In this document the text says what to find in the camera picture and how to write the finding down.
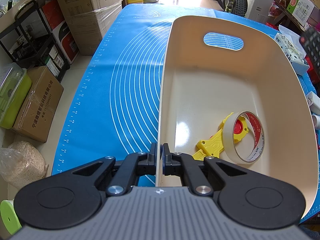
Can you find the floor cardboard box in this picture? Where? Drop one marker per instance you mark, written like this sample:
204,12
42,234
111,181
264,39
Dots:
35,117

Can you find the black remote control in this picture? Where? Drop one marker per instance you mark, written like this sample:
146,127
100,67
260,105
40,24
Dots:
310,41

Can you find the white masking tape roll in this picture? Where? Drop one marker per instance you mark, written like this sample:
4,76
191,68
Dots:
243,138

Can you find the black metal shelf rack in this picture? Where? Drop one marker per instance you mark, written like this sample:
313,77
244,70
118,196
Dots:
30,43

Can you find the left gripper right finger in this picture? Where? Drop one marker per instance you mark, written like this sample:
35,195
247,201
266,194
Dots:
189,170

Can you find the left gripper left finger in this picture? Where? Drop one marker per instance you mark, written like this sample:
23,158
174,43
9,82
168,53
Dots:
126,173

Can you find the beige plastic storage bin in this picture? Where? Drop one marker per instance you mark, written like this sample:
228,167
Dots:
215,67

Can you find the white chest freezer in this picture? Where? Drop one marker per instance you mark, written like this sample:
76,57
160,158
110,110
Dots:
265,1

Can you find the green lidded food container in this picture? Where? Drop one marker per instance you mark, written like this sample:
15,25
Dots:
15,85

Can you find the green white carton box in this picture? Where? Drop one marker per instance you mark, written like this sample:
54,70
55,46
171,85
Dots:
300,10

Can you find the white cube charger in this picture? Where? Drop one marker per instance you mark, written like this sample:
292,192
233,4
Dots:
313,102

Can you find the lower stacked cardboard box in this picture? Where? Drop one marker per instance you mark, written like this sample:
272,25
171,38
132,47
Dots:
89,21

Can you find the yellow tape dispenser red wheel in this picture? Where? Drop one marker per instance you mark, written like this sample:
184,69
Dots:
214,145

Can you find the blue silicone table mat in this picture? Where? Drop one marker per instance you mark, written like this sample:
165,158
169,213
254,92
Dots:
115,110

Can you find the white tissue box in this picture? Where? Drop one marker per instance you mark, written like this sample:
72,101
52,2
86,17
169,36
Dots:
289,43

